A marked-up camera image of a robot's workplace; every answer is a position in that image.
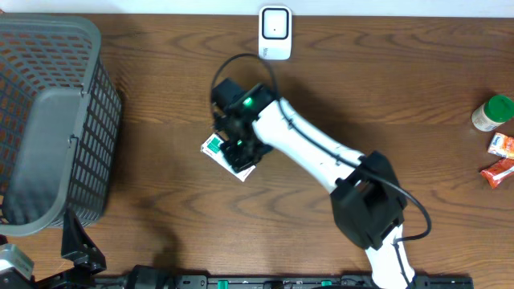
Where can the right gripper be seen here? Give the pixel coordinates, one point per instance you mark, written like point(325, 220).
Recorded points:
point(238, 162)

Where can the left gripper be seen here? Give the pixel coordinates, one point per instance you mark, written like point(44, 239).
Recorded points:
point(86, 262)

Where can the white medicine box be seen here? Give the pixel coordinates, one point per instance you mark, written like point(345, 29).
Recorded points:
point(211, 147)

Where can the orange tissue packet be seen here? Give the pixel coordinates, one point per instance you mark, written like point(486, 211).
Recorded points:
point(502, 146)

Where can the green lid jar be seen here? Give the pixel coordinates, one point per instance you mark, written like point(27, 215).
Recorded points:
point(493, 113)

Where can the red chocolate bar wrapper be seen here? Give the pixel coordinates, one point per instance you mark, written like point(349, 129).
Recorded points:
point(498, 172)

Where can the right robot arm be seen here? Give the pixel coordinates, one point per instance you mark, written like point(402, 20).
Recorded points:
point(367, 203)

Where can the white barcode scanner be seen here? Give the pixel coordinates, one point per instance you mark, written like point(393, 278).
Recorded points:
point(275, 33)

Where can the grey plastic mesh basket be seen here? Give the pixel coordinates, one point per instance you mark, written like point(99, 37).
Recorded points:
point(60, 118)

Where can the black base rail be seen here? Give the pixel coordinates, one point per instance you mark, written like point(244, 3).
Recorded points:
point(149, 277)

